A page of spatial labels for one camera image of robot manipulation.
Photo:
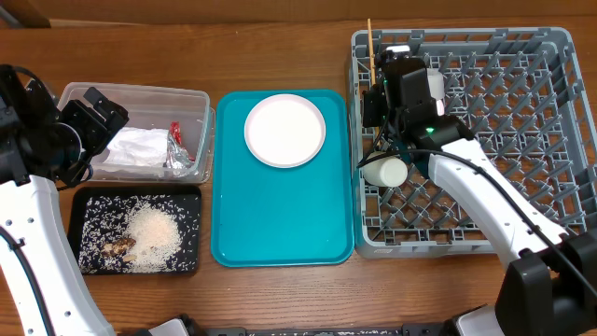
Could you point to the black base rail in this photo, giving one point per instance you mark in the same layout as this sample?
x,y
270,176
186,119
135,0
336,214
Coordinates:
x,y
413,329

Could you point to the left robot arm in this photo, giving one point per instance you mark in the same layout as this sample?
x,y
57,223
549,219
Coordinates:
x,y
39,265

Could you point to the red silver foil wrapper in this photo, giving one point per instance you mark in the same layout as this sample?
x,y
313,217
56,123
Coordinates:
x,y
177,155

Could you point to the wooden chopstick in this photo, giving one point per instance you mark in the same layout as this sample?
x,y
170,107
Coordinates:
x,y
371,54

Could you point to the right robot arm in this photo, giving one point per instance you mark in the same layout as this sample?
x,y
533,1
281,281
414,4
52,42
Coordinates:
x,y
550,281

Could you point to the pink round plate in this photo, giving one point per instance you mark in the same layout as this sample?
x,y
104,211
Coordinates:
x,y
285,130

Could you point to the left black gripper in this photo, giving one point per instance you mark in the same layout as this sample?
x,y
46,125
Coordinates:
x,y
97,130

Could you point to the white plastic cup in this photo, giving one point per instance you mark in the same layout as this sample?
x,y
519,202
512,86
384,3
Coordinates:
x,y
389,172

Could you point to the rice and food scraps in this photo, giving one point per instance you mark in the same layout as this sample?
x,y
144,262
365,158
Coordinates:
x,y
140,238

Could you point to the clear plastic waste bin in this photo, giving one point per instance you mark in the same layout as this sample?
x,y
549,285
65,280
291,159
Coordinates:
x,y
156,108

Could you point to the black plastic tray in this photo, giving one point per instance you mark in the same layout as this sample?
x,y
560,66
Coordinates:
x,y
77,210

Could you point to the grey plastic dish rack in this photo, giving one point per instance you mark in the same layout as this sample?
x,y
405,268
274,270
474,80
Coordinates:
x,y
520,91

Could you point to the grey round bowl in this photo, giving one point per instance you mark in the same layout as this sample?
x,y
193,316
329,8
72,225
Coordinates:
x,y
436,83

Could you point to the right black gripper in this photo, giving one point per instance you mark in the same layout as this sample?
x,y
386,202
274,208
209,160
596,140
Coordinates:
x,y
368,115

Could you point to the teal plastic serving tray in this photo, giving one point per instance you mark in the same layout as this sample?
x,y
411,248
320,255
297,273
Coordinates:
x,y
264,216

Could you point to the white napkin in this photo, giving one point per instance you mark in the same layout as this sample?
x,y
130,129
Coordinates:
x,y
138,147

